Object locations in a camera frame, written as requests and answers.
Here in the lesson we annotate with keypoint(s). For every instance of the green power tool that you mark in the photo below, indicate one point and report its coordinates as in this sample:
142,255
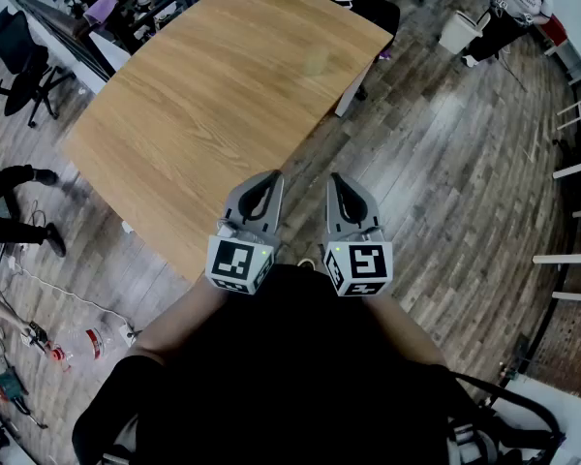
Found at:
9,385

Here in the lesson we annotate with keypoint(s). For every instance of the purple cloth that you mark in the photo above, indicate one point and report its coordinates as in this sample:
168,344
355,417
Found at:
101,8

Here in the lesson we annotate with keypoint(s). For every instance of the black office chair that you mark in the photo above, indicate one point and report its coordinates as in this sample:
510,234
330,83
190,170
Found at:
17,41

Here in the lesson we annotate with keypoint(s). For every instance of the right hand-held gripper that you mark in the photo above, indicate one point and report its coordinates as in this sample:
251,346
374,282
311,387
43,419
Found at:
365,264

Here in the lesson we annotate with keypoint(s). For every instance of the white table leg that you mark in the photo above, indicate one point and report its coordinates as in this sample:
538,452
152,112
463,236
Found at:
348,100

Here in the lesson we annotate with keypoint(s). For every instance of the white table frame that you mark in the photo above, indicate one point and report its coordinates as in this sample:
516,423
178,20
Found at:
561,258
573,109

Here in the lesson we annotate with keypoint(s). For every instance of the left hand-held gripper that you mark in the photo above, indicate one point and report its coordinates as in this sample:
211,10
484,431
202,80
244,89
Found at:
242,262

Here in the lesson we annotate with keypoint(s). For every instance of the clear bottle with red label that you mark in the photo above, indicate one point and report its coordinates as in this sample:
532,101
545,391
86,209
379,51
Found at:
94,342

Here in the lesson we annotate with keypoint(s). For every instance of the person's black shirt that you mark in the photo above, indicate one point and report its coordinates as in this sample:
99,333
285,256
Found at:
290,366

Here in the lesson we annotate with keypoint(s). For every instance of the black metal railing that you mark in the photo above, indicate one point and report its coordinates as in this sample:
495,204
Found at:
63,41

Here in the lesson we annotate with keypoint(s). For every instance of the red box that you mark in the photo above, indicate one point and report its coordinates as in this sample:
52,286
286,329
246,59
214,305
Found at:
556,34

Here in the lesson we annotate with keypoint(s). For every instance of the white trash bin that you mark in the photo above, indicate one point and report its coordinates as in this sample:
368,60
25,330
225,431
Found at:
460,32

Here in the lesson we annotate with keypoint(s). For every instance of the person's shoe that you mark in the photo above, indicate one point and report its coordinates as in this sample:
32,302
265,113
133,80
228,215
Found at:
307,263

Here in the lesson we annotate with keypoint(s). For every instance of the white power strip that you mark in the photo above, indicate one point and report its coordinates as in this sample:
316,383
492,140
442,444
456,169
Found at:
127,334

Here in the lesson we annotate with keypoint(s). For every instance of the person's right forearm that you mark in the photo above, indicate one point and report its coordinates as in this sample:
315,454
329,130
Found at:
402,327

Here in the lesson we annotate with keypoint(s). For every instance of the person's left forearm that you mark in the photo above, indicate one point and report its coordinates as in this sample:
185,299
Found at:
184,313

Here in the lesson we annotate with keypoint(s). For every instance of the black mesh chair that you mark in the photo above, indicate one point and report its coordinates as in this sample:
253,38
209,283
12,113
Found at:
377,15

